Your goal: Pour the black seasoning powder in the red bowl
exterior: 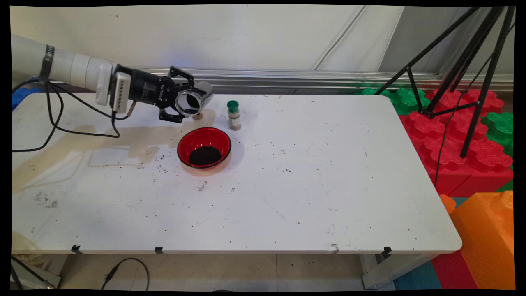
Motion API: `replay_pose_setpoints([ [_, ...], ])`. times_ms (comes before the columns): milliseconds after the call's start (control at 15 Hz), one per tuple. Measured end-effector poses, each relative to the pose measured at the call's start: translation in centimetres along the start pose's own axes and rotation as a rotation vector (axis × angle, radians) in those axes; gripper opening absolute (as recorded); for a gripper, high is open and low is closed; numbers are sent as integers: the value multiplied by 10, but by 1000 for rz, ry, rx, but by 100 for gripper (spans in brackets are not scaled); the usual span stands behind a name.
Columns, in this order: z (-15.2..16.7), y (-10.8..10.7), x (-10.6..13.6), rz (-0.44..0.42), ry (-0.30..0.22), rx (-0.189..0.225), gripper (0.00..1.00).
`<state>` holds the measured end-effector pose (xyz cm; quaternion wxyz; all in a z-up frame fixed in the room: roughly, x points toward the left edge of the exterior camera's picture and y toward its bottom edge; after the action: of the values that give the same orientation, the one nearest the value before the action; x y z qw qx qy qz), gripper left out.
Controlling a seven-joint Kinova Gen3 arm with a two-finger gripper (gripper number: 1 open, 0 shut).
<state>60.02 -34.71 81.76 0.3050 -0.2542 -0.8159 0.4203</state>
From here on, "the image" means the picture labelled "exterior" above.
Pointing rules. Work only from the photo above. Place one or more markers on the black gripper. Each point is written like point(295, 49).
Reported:
point(148, 88)

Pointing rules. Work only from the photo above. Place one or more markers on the clear jar with black seeds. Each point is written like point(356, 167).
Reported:
point(207, 92)

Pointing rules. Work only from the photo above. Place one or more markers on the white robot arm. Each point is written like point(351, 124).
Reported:
point(61, 63)

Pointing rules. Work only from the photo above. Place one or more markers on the green-capped spice bottle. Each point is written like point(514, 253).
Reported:
point(198, 117)
point(234, 119)

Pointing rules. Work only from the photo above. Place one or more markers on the red bowl with black rim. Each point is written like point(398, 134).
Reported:
point(205, 139)

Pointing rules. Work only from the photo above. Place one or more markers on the black seed pile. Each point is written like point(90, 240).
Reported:
point(205, 156)

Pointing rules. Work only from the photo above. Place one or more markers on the blue foam block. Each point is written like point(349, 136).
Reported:
point(20, 98)

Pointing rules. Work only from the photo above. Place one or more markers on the white table leg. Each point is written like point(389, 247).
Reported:
point(37, 277)
point(390, 271)

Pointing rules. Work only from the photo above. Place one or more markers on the green foam block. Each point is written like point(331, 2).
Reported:
point(409, 100)
point(499, 127)

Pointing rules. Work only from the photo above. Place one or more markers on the large red foam block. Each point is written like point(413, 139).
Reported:
point(448, 156)

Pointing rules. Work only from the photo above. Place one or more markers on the small orange foam piece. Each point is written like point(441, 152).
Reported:
point(447, 203)

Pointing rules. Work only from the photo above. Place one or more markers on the teal floor mat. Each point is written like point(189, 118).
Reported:
point(417, 279)

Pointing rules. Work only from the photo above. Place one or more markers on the black tripod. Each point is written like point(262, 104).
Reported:
point(486, 82)

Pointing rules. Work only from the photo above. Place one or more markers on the large orange foam block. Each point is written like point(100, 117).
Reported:
point(485, 238)

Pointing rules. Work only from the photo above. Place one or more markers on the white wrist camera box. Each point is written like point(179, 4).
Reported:
point(121, 92)

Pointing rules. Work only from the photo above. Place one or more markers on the metal wall rail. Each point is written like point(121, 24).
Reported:
point(287, 78)

